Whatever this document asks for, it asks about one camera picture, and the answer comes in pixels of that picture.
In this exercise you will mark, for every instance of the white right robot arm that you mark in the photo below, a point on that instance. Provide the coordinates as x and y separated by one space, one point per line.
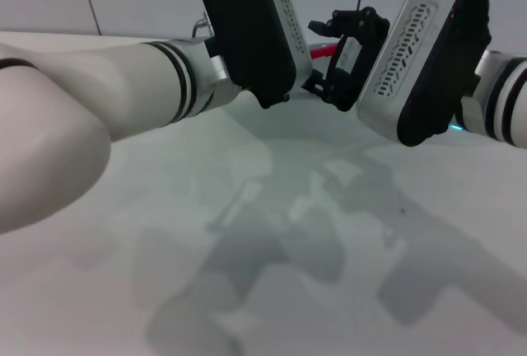
506 96

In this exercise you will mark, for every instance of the left wrist silver black camera box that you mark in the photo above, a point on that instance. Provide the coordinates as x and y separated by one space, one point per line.
247 34

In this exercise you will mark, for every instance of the clear document bag red zip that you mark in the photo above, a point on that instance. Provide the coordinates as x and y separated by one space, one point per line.
323 52

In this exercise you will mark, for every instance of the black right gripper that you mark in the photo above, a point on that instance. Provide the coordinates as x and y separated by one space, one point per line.
366 30

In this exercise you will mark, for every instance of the right wrist silver black camera box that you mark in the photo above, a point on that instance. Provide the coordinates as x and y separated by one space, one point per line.
432 63

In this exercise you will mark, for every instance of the wrist silver black camera box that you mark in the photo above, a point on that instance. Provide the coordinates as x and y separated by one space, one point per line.
247 34
432 63

